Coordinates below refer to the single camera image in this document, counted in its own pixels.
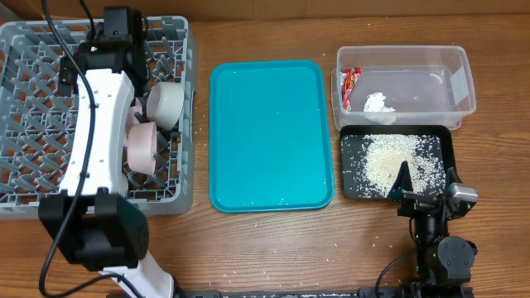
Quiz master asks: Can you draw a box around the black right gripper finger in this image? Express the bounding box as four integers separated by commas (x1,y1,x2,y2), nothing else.
446,167,461,195
387,161,413,201

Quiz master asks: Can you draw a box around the pile of rice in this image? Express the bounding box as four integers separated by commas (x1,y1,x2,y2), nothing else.
340,134,446,199

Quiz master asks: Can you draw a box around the white tissue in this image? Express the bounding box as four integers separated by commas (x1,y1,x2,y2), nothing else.
364,92,395,113

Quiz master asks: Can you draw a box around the red snack wrapper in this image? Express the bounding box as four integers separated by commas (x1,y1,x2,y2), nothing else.
341,67,363,112

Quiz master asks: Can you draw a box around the grey bowl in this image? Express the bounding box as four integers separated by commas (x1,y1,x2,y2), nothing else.
147,82,185,130

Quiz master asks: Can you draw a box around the small pink-white plate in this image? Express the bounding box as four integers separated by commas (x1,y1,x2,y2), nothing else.
127,122,157,175

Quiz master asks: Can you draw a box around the large white plate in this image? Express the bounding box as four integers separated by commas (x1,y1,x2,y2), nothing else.
124,99,143,147

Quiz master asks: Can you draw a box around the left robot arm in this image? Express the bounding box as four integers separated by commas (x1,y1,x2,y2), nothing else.
38,33,178,297

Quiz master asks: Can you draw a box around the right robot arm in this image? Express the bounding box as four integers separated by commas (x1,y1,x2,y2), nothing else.
374,161,478,297

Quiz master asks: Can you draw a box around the black waste tray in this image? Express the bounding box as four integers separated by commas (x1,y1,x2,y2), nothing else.
340,125,460,202

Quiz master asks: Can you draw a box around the clear plastic waste bin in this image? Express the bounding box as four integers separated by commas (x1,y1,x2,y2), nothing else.
331,46,476,130

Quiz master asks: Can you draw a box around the teal serving tray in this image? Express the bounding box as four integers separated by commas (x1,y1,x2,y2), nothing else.
209,60,335,213

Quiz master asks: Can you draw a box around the grey dish rack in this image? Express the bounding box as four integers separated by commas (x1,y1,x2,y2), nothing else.
1,16,198,220

